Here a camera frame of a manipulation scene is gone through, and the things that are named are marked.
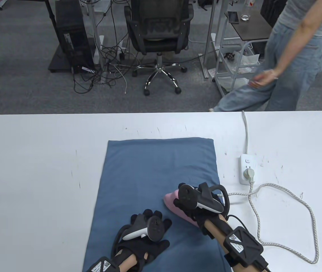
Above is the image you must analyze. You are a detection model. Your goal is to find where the person's right forearm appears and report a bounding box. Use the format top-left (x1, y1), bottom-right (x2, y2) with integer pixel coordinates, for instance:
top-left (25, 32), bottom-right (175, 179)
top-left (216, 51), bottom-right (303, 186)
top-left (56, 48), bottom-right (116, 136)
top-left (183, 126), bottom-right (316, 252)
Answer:
top-left (205, 217), bottom-right (269, 272)

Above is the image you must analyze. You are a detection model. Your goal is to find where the brown side table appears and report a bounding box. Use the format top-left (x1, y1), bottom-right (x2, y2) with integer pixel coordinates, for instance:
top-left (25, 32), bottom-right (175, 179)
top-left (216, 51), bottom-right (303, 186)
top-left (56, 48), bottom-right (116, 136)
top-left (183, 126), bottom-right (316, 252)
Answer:
top-left (225, 11), bottom-right (273, 41)

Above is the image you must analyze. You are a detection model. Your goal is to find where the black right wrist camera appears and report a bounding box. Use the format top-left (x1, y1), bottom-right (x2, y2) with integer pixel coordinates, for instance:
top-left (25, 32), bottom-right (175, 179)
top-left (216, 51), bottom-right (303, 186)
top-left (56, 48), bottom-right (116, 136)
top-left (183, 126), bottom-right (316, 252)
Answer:
top-left (223, 227), bottom-right (264, 268)

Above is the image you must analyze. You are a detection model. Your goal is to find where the black computer tower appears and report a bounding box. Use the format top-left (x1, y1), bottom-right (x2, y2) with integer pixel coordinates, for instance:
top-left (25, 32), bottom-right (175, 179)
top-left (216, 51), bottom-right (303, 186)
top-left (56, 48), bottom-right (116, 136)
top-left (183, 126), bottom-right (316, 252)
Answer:
top-left (54, 0), bottom-right (96, 75)
top-left (260, 0), bottom-right (287, 23)

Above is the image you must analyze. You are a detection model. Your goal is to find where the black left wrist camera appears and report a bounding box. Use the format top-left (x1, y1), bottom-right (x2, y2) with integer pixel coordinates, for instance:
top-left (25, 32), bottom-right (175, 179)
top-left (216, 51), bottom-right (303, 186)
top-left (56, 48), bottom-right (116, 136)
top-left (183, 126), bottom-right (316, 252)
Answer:
top-left (83, 256), bottom-right (120, 272)

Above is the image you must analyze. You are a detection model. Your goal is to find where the white rolling cart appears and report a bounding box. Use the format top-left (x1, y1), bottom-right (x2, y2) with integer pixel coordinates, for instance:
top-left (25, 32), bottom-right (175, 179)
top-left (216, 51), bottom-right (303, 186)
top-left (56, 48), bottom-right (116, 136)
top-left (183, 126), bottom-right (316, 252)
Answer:
top-left (214, 41), bottom-right (263, 98)

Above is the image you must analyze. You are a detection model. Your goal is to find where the clear water bottle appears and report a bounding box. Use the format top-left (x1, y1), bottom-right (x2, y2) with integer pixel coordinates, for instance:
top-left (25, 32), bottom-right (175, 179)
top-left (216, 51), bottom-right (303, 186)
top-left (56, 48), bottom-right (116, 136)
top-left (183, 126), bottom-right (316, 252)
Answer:
top-left (241, 0), bottom-right (251, 21)

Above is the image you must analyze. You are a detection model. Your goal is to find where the thin white floor cable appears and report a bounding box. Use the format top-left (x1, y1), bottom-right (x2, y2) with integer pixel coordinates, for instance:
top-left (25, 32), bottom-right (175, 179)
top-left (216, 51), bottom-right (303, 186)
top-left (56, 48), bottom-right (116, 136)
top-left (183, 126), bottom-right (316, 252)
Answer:
top-left (111, 68), bottom-right (128, 94)

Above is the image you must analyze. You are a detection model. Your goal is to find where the white plastic bag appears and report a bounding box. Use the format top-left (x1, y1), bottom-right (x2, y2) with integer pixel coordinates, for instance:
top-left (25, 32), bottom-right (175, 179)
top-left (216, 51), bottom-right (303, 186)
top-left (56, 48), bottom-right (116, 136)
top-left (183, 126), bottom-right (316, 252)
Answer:
top-left (225, 51), bottom-right (260, 82)

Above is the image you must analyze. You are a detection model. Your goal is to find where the black white controller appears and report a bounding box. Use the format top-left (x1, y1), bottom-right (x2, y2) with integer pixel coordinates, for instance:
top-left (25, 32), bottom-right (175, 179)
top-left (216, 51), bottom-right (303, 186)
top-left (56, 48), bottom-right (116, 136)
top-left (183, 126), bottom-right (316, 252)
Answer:
top-left (177, 182), bottom-right (230, 219)
top-left (112, 214), bottom-right (167, 250)

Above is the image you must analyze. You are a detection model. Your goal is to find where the person's left forearm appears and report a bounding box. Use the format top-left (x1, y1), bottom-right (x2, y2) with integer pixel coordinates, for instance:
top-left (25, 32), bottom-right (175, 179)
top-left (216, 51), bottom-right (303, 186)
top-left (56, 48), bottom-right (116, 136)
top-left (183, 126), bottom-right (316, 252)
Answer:
top-left (116, 254), bottom-right (139, 272)

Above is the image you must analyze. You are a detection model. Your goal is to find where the tangle of black floor cables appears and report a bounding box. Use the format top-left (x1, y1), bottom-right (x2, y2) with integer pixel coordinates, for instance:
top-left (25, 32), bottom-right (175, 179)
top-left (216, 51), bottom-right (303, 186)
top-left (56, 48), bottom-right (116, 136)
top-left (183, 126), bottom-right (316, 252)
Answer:
top-left (72, 42), bottom-right (130, 94)

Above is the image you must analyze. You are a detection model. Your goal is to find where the white braided iron cord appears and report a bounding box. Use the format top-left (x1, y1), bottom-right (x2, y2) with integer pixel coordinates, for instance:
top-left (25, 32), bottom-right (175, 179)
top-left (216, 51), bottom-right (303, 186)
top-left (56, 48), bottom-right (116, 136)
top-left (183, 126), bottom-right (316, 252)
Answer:
top-left (227, 167), bottom-right (318, 264)

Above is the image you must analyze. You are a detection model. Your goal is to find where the person's left hand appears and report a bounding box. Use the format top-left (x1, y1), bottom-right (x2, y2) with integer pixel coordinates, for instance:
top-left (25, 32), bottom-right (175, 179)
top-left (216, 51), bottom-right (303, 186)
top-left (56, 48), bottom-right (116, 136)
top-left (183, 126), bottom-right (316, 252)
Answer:
top-left (113, 209), bottom-right (173, 272)

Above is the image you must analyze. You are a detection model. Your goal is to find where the black mesh office chair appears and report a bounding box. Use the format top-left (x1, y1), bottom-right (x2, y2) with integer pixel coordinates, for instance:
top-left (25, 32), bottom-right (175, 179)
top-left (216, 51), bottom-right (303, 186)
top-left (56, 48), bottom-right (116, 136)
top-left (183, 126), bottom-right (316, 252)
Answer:
top-left (124, 0), bottom-right (194, 96)

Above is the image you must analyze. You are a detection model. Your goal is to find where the white table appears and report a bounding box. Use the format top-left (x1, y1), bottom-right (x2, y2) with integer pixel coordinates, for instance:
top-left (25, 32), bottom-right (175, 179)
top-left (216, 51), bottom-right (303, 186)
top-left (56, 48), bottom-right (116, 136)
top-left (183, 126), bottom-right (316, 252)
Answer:
top-left (0, 110), bottom-right (322, 272)

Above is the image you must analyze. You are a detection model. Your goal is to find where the pink electric iron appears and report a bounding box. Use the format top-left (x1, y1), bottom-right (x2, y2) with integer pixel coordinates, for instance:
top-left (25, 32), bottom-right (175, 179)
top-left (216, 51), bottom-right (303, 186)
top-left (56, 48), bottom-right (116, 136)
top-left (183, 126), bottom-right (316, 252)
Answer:
top-left (164, 190), bottom-right (199, 228)

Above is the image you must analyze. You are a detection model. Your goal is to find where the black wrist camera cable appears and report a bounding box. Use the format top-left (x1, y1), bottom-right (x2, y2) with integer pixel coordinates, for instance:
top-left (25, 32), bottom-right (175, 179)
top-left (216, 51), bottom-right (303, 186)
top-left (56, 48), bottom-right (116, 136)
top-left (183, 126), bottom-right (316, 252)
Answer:
top-left (226, 214), bottom-right (272, 272)

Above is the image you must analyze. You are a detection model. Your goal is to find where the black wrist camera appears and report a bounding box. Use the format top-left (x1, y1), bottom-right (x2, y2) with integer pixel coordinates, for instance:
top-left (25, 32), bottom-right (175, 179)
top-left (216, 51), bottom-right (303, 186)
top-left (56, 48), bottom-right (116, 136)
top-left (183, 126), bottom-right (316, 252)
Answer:
top-left (83, 256), bottom-right (120, 272)
top-left (223, 227), bottom-right (264, 268)

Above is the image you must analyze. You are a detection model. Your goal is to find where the black white right controller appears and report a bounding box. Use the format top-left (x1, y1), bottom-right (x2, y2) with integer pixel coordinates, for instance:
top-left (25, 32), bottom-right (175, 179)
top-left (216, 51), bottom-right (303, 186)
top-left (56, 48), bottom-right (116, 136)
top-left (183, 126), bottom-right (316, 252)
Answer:
top-left (177, 182), bottom-right (230, 219)

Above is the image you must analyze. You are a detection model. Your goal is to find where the person's right hand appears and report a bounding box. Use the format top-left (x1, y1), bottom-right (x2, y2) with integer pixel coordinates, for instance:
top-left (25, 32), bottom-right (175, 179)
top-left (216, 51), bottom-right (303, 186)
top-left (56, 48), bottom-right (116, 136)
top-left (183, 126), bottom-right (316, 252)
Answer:
top-left (174, 198), bottom-right (229, 235)

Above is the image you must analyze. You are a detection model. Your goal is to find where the black white left controller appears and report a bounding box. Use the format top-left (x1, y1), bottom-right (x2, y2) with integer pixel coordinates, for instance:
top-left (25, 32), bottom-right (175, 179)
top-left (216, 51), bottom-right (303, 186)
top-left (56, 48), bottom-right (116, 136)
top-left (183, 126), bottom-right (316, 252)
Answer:
top-left (112, 214), bottom-right (167, 250)

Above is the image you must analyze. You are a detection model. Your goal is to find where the white metal frame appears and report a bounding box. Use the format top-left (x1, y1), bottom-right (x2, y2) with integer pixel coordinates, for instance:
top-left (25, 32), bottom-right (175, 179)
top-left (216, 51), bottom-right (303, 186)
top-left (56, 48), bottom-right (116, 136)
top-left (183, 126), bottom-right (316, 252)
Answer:
top-left (87, 0), bottom-right (226, 83)

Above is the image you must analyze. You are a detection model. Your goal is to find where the blue pillowcase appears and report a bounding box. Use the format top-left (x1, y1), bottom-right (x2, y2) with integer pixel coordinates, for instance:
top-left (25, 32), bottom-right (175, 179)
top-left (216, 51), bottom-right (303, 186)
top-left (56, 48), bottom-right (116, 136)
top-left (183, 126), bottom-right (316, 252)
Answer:
top-left (82, 137), bottom-right (232, 272)

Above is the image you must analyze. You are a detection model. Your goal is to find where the white power strip cable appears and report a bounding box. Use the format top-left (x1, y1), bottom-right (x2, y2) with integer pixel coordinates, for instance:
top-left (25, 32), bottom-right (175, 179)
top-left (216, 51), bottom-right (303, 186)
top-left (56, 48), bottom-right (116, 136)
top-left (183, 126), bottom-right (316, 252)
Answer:
top-left (242, 110), bottom-right (250, 156)

